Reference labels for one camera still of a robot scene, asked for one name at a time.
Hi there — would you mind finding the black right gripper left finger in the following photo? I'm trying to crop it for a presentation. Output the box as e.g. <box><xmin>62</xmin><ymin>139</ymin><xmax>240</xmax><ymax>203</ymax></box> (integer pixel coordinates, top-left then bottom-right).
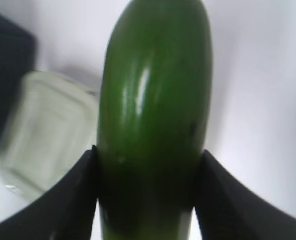
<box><xmin>0</xmin><ymin>148</ymin><xmax>97</xmax><ymax>240</ymax></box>

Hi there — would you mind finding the green cucumber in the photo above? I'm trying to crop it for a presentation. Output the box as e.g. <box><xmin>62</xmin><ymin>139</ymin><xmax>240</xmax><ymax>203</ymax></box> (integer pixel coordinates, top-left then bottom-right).
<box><xmin>96</xmin><ymin>0</ymin><xmax>213</xmax><ymax>240</ymax></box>

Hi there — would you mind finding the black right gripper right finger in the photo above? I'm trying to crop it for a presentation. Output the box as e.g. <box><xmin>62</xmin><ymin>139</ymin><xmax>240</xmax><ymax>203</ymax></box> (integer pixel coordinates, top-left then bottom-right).
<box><xmin>194</xmin><ymin>150</ymin><xmax>296</xmax><ymax>240</ymax></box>

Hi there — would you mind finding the green lidded glass food container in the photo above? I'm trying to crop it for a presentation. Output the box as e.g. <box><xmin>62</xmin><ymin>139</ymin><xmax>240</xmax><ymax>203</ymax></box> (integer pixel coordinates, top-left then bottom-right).
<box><xmin>0</xmin><ymin>71</ymin><xmax>99</xmax><ymax>201</ymax></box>

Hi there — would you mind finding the dark blue insulated lunch bag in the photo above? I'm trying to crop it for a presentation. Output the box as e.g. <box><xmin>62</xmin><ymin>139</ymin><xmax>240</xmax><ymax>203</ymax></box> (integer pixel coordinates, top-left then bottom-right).
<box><xmin>0</xmin><ymin>15</ymin><xmax>36</xmax><ymax>144</ymax></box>

